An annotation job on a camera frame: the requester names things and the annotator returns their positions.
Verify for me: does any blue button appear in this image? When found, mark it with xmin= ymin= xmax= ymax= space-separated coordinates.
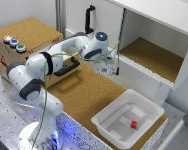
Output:
xmin=9 ymin=38 xmax=20 ymax=48

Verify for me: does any green cable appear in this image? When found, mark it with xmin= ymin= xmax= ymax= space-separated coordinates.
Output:
xmin=30 ymin=39 xmax=122 ymax=150

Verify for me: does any green button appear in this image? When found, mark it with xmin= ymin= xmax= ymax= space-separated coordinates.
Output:
xmin=15 ymin=43 xmax=28 ymax=54

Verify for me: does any pink block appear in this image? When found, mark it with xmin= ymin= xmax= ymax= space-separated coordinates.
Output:
xmin=129 ymin=120 xmax=139 ymax=130

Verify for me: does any wooden drawer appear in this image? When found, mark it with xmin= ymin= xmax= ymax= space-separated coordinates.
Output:
xmin=43 ymin=44 xmax=83 ymax=89

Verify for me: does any white sliding door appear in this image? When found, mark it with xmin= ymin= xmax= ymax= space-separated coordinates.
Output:
xmin=65 ymin=0 xmax=125 ymax=46

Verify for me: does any white cabinet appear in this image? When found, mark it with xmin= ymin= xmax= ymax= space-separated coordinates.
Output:
xmin=63 ymin=0 xmax=188 ymax=108

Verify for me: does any red button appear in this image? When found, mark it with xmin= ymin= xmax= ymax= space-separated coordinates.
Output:
xmin=2 ymin=34 xmax=13 ymax=45

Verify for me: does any wooden drawer box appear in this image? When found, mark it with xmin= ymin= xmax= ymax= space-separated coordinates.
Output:
xmin=0 ymin=16 xmax=66 ymax=88

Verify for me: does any white plastic box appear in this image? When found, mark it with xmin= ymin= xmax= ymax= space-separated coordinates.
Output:
xmin=90 ymin=88 xmax=166 ymax=150

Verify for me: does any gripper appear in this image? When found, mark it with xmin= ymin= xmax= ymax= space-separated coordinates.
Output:
xmin=94 ymin=54 xmax=118 ymax=77

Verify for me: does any black door handle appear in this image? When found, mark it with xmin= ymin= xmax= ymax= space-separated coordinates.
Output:
xmin=84 ymin=4 xmax=97 ymax=35

